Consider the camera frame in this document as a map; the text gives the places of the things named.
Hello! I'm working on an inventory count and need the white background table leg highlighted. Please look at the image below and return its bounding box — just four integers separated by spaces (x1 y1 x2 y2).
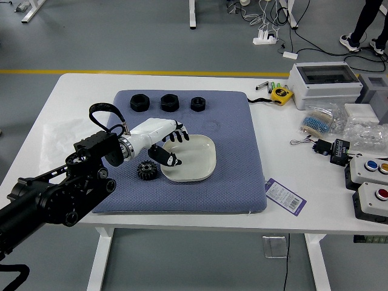
189 0 197 30
278 0 299 30
21 0 46 24

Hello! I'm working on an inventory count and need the clear bag of small parts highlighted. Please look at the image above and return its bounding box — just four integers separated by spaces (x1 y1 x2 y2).
304 101 348 134

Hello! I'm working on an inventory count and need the yellow tape measure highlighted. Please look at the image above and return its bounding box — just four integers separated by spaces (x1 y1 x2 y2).
270 87 295 105

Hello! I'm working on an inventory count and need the purple white label tag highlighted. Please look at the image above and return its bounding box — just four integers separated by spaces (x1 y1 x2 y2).
264 177 307 216

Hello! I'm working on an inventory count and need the bag of blue resistors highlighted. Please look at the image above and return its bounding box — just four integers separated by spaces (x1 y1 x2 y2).
299 109 334 136

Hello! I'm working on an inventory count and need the blue yellow button box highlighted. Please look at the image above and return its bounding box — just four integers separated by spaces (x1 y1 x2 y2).
344 156 388 192

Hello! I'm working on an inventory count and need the clear bubble wrap bag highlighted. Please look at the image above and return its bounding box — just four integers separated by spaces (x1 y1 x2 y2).
342 116 388 152

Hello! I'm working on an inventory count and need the clear plastic holder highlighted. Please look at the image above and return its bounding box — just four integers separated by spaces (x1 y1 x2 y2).
262 235 288 259

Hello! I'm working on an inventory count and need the person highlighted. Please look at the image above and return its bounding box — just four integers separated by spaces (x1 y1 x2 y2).
339 0 387 55

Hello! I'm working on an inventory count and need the black module with green display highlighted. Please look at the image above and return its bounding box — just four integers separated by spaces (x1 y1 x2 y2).
329 138 352 166

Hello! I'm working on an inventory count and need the red button box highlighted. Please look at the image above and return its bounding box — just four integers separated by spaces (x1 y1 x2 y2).
352 181 388 225

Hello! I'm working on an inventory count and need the white power strip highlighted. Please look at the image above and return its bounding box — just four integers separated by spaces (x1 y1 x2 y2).
253 28 278 45

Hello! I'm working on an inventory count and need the black table control panel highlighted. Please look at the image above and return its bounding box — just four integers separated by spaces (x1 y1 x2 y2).
353 235 388 244

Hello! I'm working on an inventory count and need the large black hex nut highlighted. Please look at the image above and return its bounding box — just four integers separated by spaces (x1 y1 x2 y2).
159 93 179 113
129 93 150 113

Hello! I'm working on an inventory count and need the blue-grey quilted cushion mat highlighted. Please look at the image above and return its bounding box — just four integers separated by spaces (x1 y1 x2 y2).
92 89 268 215

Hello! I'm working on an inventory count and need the small black hex nut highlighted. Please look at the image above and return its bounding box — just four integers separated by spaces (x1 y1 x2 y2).
190 96 207 113

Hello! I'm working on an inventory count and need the clear printed plastic bag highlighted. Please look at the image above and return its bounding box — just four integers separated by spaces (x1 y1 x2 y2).
39 119 110 172

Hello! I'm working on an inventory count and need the grey enclosure box clear lid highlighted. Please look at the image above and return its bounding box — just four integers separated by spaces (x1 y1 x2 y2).
287 62 364 110

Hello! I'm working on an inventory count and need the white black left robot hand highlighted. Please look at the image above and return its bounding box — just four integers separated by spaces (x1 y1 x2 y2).
130 117 190 167

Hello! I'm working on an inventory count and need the large black gear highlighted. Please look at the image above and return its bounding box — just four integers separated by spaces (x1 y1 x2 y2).
136 160 158 181

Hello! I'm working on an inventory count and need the white foam block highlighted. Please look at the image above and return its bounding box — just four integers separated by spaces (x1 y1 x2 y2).
344 103 380 124

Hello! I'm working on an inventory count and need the grey plastic block housing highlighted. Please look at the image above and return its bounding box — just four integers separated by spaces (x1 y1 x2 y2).
355 73 388 125

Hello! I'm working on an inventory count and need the black module with wires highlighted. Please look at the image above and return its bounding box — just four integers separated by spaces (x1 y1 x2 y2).
290 136 333 157

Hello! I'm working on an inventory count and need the black wrist strap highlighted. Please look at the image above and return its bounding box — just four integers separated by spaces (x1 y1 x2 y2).
247 97 281 105

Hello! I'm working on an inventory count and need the black hanging cable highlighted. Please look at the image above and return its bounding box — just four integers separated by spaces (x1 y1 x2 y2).
281 233 290 291

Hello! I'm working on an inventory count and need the white square dish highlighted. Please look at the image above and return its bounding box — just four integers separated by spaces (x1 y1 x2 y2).
159 134 217 183

